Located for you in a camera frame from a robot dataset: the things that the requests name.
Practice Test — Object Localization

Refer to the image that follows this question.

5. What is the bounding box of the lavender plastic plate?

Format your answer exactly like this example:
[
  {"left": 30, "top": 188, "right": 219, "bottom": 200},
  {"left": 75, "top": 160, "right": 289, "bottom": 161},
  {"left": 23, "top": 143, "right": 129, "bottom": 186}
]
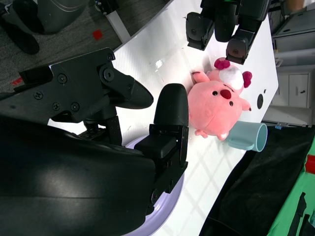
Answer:
[{"left": 124, "top": 137, "right": 185, "bottom": 235}]

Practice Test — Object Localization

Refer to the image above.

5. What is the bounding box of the white table leg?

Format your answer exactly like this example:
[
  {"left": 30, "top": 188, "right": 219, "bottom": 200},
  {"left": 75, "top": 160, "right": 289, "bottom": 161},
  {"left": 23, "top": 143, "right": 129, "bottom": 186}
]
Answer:
[{"left": 105, "top": 11, "right": 131, "bottom": 44}]

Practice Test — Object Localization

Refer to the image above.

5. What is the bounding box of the grey metal cabinet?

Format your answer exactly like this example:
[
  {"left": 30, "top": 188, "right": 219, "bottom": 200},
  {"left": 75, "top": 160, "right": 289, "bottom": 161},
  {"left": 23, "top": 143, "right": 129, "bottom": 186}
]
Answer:
[{"left": 272, "top": 9, "right": 315, "bottom": 54}]

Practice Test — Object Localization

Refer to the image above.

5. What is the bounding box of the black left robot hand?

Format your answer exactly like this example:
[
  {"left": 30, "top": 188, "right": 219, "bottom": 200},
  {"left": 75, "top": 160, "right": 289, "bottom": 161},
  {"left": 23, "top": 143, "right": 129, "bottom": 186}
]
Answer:
[{"left": 185, "top": 0, "right": 269, "bottom": 66}]

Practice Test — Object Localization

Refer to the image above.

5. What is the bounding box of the white drawer cabinet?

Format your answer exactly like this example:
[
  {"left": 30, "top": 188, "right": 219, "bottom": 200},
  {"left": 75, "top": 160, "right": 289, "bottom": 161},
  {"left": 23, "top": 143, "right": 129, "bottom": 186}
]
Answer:
[{"left": 262, "top": 65, "right": 315, "bottom": 127}]

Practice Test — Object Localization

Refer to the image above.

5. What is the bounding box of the black robot foot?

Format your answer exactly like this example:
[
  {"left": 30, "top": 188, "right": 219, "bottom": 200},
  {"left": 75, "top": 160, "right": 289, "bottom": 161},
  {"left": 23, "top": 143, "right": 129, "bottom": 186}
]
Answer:
[{"left": 0, "top": 0, "right": 40, "bottom": 55}]

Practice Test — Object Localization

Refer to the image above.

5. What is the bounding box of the red box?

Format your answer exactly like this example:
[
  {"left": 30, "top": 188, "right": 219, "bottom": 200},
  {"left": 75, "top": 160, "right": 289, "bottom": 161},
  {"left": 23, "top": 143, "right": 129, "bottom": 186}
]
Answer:
[{"left": 306, "top": 154, "right": 315, "bottom": 173}]

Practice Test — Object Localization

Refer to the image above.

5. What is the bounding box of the black backdrop cloth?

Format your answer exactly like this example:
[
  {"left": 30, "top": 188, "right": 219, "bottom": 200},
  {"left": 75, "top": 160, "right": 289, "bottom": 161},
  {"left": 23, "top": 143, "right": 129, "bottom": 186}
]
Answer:
[{"left": 200, "top": 124, "right": 315, "bottom": 236}]

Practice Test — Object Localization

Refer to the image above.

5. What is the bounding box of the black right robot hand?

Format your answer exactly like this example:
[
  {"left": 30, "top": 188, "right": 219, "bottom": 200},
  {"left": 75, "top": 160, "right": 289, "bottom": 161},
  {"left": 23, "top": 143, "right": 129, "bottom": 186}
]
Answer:
[{"left": 0, "top": 47, "right": 190, "bottom": 236}]

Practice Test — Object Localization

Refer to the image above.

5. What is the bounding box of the dark grey robot leg shell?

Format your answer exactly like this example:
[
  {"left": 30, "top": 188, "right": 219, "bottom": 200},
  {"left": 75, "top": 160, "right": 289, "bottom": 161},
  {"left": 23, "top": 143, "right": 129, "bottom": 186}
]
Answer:
[{"left": 36, "top": 0, "right": 87, "bottom": 34}]

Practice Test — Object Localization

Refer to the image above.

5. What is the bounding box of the green cloth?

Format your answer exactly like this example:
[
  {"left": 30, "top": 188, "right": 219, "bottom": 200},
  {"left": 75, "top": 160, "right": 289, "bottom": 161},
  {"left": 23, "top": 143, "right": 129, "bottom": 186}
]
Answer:
[{"left": 267, "top": 147, "right": 315, "bottom": 236}]

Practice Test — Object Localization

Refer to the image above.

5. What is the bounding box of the teal ceramic mug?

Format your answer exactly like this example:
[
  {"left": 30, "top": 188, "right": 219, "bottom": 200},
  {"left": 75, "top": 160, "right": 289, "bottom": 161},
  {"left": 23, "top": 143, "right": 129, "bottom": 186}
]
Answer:
[{"left": 225, "top": 120, "right": 268, "bottom": 152}]

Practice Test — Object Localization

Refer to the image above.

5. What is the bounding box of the pink plush pig doll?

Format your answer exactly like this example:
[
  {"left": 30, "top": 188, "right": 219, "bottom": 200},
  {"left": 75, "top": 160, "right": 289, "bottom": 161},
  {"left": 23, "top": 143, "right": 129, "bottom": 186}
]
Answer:
[{"left": 187, "top": 57, "right": 253, "bottom": 142}]

